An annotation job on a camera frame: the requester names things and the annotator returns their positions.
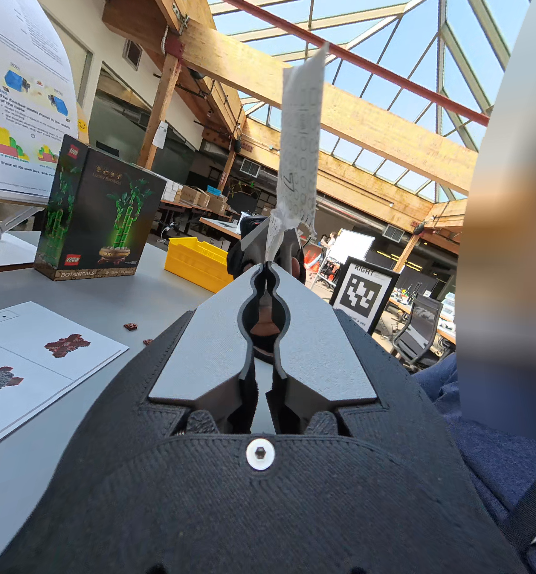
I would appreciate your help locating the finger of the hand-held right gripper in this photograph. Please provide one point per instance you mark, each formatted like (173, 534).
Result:
(255, 244)
(290, 249)

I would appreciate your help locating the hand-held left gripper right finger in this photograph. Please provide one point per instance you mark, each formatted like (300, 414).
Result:
(326, 358)

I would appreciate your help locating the paper sheet on pillar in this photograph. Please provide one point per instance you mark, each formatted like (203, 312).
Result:
(160, 134)

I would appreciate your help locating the background work table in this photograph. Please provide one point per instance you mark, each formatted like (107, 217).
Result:
(221, 226)

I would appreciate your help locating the black bamboo toy brick box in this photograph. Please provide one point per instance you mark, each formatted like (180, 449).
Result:
(97, 210)

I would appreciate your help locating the black office chair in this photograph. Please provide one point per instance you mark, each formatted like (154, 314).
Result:
(418, 329)

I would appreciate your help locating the person's dark blue clothing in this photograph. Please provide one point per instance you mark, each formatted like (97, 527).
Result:
(487, 471)

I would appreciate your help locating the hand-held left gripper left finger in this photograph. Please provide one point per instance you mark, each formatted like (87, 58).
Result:
(200, 354)

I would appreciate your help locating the yellow plastic bin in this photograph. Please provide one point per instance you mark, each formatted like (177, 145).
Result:
(196, 262)

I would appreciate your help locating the person's right hand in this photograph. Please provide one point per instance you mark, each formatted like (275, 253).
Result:
(265, 326)

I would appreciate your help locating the white board on stand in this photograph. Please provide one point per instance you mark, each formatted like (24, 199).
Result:
(352, 245)

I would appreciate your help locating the large printed instruction sheet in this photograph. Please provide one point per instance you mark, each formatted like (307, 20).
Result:
(21, 89)

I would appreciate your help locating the white instruction booklet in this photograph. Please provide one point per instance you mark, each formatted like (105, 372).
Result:
(34, 358)

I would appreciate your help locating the white stand base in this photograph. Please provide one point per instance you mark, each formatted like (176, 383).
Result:
(7, 255)

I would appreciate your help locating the yellow smiley sticker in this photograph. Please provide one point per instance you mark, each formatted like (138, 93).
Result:
(82, 126)

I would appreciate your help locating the torn white printed bag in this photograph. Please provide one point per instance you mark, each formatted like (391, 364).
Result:
(300, 148)

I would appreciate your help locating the cardboard box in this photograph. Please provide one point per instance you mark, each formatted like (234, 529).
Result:
(217, 204)
(195, 195)

